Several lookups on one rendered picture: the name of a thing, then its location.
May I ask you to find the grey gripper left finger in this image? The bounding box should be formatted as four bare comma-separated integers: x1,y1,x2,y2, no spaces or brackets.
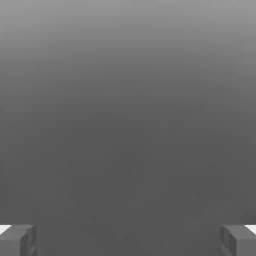
0,223,38,256

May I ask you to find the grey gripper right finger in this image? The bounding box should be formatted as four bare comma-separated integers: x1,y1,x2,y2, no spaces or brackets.
219,223,256,256

